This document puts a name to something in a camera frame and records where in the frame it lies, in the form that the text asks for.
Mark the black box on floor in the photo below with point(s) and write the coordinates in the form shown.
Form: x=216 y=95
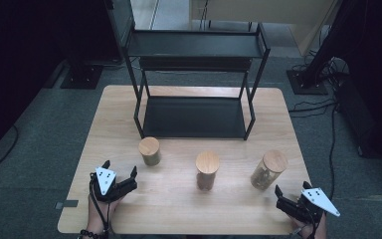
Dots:
x=354 y=116

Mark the short glass jar wooden lid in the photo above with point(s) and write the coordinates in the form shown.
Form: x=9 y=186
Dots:
x=150 y=151

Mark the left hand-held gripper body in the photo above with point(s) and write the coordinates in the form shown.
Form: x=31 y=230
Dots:
x=112 y=191

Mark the black stand with square base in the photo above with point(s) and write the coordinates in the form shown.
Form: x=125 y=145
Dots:
x=306 y=83
x=81 y=74

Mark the beige board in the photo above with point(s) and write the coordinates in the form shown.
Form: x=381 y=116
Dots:
x=262 y=11

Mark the slim jar with red contents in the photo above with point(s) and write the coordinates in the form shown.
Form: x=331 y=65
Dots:
x=207 y=166

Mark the person's left hand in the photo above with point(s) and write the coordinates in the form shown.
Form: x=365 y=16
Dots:
x=97 y=212

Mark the grey tape strip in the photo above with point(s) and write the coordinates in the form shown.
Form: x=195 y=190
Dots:
x=67 y=204

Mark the wide glass jar wooden lid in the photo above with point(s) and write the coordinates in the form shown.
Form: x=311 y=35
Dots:
x=268 y=167

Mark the black metal shelf rack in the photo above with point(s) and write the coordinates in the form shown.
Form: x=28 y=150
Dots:
x=195 y=116

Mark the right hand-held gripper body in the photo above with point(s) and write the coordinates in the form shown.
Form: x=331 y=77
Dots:
x=298 y=207

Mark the person's right hand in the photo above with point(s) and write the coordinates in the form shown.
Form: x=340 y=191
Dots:
x=306 y=229

